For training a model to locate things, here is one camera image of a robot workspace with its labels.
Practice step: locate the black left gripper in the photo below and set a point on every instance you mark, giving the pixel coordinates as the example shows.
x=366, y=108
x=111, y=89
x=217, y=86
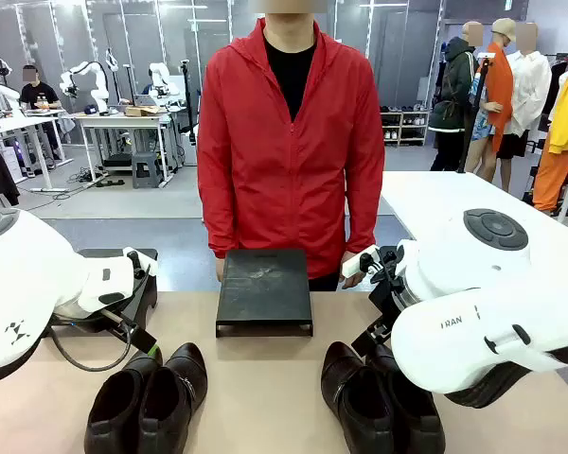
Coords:
x=83, y=322

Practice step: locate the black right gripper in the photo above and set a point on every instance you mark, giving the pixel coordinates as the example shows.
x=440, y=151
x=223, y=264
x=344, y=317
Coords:
x=385, y=302

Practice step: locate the black leather dress shoe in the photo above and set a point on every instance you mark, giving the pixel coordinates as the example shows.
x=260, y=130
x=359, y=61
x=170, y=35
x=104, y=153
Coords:
x=175, y=397
x=355, y=402
x=118, y=406
x=416, y=421

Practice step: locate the person's right forearm red sleeve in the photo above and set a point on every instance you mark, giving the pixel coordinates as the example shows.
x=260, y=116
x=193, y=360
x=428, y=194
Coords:
x=218, y=222

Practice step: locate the person's left forearm red sleeve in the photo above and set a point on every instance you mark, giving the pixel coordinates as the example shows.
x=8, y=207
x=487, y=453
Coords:
x=363, y=217

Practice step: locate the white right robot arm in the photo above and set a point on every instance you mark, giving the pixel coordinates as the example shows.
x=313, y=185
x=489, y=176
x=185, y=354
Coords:
x=459, y=284

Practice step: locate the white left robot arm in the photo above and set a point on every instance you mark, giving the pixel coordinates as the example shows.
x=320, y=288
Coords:
x=23, y=284

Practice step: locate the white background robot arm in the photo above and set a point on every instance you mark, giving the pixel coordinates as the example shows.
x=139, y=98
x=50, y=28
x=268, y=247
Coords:
x=158, y=78
x=0, y=90
x=92, y=80

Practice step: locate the black sloped shoe stand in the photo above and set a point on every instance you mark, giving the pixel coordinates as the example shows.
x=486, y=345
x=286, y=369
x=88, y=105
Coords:
x=144, y=302
x=264, y=288

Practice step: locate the person in red jacket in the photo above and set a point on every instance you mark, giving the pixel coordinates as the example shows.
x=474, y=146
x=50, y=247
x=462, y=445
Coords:
x=289, y=165

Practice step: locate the black pole stand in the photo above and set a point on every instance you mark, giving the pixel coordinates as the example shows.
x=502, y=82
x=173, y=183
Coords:
x=188, y=104

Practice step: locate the white desk with seated person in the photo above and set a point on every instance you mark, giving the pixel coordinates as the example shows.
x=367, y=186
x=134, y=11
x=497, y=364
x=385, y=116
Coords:
x=23, y=125

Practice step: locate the seated person in black shirt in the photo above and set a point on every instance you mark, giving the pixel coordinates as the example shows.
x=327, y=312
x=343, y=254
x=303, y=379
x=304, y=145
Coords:
x=39, y=99

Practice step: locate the person's left hand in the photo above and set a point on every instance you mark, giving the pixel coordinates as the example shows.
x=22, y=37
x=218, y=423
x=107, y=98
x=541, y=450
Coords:
x=351, y=279

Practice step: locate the person's right hand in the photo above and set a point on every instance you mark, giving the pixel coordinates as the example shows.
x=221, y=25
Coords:
x=221, y=270

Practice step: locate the large white table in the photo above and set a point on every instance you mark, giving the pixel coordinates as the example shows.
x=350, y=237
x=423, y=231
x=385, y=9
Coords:
x=431, y=198

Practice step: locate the grey plastic step stool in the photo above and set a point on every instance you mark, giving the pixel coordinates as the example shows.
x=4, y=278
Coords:
x=147, y=170

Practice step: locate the white desk with robots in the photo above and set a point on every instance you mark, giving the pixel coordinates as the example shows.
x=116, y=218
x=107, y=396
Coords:
x=123, y=120

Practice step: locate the white shoe rack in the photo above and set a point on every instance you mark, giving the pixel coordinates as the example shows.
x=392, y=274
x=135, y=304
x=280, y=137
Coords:
x=404, y=127

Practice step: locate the brown cardboard box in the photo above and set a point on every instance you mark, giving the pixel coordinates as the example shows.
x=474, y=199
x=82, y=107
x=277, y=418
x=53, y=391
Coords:
x=141, y=111

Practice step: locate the mannequin in dark green jacket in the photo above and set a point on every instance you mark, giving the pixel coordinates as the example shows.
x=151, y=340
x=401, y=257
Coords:
x=454, y=90

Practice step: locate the mannequin in yellow hoodie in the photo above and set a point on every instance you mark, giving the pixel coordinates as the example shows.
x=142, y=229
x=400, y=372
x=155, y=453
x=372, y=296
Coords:
x=561, y=142

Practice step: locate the mannequin in orange top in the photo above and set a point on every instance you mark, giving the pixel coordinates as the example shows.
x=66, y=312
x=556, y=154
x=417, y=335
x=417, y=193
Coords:
x=494, y=85

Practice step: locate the mannequin in white shirt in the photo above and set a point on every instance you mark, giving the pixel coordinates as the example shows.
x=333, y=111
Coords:
x=530, y=90

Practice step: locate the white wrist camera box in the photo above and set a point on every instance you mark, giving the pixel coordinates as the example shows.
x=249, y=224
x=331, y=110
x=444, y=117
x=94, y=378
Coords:
x=359, y=262

